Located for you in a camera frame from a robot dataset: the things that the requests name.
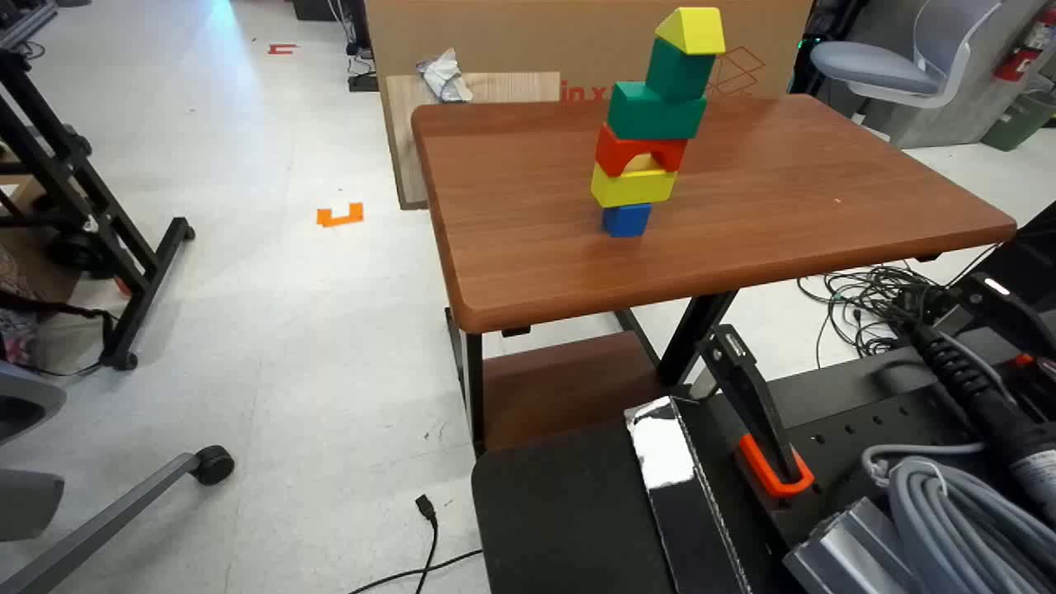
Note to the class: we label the yellow pentagon toy block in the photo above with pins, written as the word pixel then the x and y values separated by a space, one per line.
pixel 695 29

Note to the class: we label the blue cube toy block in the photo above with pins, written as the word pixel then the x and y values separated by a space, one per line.
pixel 625 220

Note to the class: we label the yellow flat toy block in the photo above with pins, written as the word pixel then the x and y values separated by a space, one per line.
pixel 629 188

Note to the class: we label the red arch toy block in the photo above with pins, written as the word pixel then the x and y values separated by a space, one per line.
pixel 612 148

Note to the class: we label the green long toy block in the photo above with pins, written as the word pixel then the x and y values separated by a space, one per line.
pixel 649 112

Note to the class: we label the green cube toy block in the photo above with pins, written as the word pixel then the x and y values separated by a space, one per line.
pixel 678 69

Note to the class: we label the brown wooden lower panel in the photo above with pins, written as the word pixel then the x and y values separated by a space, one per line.
pixel 564 389

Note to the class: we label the orange tape marker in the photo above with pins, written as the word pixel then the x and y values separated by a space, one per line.
pixel 338 220

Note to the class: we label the shiny silver metal strip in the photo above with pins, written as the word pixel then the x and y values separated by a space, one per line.
pixel 671 464

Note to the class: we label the black rubber pad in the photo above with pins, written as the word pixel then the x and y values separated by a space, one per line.
pixel 561 517

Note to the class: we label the crumpled white plastic bag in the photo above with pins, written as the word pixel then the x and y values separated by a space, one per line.
pixel 447 76

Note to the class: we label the large cardboard box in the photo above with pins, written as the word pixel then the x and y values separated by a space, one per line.
pixel 530 33

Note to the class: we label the grey blue office chair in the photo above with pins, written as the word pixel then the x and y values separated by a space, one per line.
pixel 891 66

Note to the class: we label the black metal stand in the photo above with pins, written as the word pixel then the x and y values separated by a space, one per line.
pixel 77 181

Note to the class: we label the grey office chair with caster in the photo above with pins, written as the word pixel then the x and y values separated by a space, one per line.
pixel 108 517

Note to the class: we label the green box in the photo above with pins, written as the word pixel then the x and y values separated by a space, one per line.
pixel 1024 124

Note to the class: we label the red fire extinguisher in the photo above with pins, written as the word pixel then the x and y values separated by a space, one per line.
pixel 1021 49

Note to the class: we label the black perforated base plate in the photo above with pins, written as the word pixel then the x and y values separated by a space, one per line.
pixel 858 422

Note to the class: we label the silver metal bracket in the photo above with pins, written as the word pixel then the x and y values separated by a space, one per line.
pixel 847 549

